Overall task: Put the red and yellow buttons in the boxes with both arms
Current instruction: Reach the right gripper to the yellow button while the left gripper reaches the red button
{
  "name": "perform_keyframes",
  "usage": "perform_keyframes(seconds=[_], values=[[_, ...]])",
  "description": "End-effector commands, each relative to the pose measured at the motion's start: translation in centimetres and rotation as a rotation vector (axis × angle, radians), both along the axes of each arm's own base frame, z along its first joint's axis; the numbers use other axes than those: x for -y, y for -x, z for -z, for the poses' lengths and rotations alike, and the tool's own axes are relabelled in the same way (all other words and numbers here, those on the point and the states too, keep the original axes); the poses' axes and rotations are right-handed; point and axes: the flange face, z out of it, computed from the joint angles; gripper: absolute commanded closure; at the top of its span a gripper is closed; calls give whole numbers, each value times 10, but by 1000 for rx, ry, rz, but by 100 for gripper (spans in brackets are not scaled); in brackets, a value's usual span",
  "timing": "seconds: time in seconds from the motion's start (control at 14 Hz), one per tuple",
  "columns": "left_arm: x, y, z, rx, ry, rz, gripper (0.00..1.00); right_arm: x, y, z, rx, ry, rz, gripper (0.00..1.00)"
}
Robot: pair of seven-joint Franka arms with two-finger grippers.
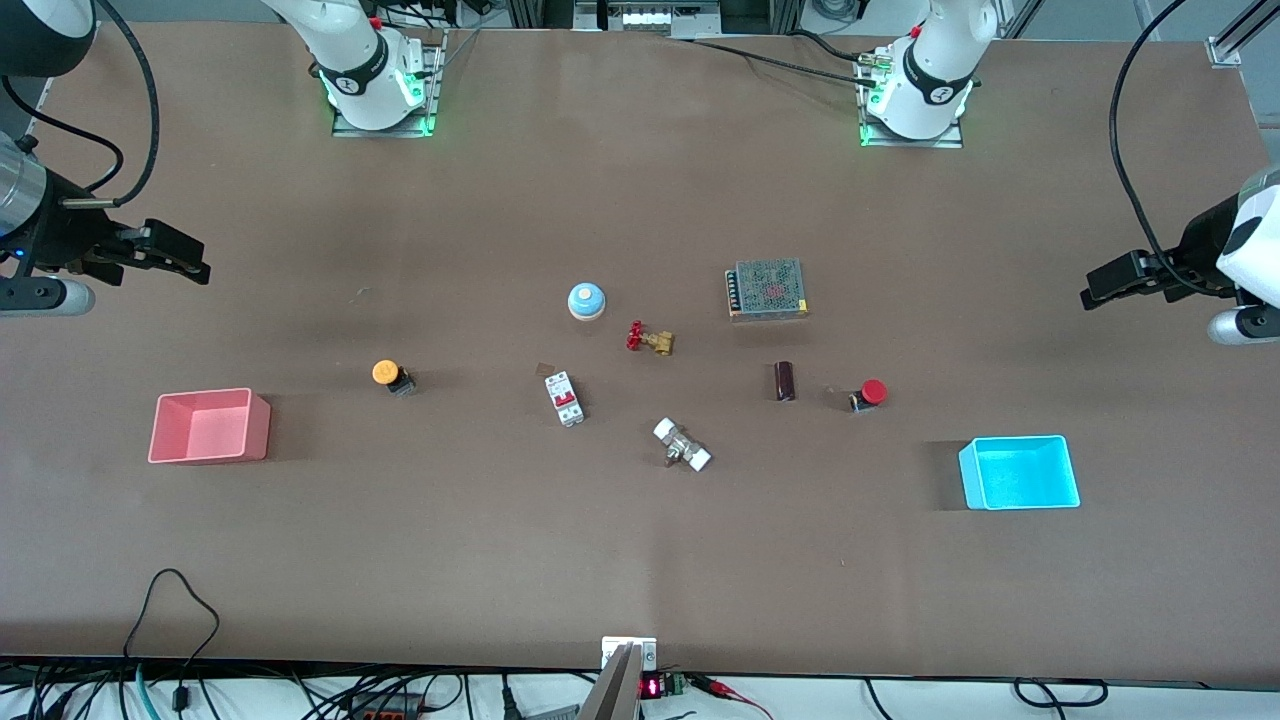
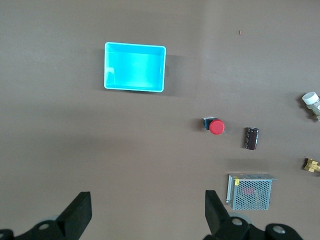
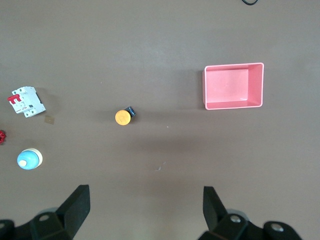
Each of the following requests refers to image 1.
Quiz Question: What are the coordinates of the pink plastic box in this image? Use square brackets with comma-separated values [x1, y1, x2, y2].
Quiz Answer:
[148, 388, 271, 465]

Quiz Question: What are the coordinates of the cyan plastic box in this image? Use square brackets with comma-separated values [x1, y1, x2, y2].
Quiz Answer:
[958, 435, 1081, 512]

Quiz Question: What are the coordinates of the metal mesh power supply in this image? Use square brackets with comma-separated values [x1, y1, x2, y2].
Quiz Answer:
[725, 258, 810, 323]

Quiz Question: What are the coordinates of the white circuit breaker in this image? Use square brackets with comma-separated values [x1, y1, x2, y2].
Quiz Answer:
[544, 371, 586, 428]

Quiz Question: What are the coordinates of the metal fitting with white caps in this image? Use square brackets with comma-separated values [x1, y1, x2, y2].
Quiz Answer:
[652, 417, 713, 473]

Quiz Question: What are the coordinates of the white power strip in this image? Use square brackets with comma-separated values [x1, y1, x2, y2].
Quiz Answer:
[598, 0, 721, 39]

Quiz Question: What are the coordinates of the red clip lead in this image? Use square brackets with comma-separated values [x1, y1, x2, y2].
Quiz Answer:
[690, 675, 776, 720]

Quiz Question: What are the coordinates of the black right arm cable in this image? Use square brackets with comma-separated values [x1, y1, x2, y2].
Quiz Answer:
[0, 0, 161, 196]

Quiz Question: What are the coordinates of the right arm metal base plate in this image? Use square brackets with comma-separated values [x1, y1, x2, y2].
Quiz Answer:
[331, 28, 447, 139]

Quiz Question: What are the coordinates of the aluminium frame profile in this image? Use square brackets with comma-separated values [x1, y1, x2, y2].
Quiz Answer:
[1207, 0, 1280, 69]

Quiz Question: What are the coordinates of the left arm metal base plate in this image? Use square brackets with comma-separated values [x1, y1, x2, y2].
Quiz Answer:
[858, 45, 966, 150]

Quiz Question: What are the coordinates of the black cable on table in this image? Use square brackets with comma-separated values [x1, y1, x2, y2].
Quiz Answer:
[790, 28, 879, 65]
[690, 38, 883, 89]

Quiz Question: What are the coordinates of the black looped cable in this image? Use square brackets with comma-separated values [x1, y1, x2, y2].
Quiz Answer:
[122, 569, 221, 713]

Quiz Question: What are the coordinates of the black coiled cable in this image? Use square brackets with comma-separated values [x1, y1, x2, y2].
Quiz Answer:
[1013, 678, 1109, 709]

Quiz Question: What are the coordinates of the brass valve with red handle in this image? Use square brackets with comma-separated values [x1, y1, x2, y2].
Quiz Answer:
[626, 320, 676, 357]

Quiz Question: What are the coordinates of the white mounting bracket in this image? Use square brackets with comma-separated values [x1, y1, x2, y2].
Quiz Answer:
[601, 636, 659, 671]

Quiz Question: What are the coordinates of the grey camera mount bar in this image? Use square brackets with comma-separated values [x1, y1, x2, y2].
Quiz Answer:
[578, 643, 643, 720]

